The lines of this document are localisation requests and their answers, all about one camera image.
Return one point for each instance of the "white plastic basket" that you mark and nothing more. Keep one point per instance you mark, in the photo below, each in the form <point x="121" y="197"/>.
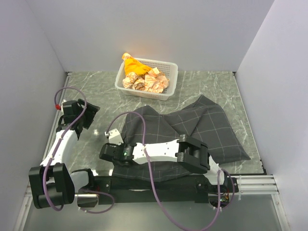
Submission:
<point x="169" y="69"/>

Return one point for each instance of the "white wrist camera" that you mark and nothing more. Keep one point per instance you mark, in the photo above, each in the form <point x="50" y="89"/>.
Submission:
<point x="60" y="105"/>
<point x="114" y="137"/>

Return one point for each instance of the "crumpled orange white paper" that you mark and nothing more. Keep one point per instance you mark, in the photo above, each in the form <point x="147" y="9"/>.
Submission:
<point x="154" y="81"/>

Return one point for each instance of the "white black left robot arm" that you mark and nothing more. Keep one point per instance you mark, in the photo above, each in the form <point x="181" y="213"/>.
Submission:
<point x="51" y="183"/>

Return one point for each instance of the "dark grey checked pillowcase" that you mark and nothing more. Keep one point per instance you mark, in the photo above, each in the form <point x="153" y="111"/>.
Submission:
<point x="203" y="120"/>

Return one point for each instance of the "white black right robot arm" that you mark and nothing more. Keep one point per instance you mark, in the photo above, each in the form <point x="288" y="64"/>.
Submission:
<point x="188" y="152"/>

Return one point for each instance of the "yellow cloth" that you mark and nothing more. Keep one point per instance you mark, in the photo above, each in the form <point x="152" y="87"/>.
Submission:
<point x="134" y="66"/>

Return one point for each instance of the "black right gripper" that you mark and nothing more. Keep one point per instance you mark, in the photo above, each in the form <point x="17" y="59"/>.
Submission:
<point x="115" y="146"/>

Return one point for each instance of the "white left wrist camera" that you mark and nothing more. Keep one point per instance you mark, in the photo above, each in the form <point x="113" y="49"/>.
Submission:
<point x="60" y="105"/>

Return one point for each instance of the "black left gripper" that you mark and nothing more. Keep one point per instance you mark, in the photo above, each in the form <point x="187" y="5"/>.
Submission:
<point x="90" y="111"/>

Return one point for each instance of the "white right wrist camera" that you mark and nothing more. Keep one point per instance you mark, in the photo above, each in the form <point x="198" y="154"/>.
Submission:
<point x="114" y="137"/>

